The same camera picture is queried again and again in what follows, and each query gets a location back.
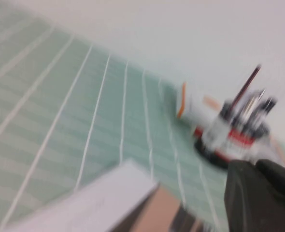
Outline white AgileX brochure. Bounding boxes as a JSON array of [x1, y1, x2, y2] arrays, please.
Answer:
[[0, 159, 183, 232]]

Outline green white checked tablecloth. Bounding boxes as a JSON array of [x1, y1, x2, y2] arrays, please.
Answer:
[[0, 9, 285, 232]]

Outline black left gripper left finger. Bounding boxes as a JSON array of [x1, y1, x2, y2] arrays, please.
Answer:
[[224, 159, 285, 232]]

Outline white ROS book orange stripes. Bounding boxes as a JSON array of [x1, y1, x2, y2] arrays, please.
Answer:
[[176, 81, 285, 170]]

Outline silver metal pen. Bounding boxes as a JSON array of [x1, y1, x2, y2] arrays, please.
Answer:
[[246, 88, 266, 118]]

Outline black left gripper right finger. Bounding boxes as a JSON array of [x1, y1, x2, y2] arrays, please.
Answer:
[[256, 158, 285, 194]]

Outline dark red long pencil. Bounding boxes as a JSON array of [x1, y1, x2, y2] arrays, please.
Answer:
[[231, 63, 263, 110]]

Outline black capped marker in holder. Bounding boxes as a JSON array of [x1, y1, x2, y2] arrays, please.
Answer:
[[265, 96, 278, 115]]

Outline black mesh pen holder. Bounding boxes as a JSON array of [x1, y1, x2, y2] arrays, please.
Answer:
[[194, 96, 271, 168]]

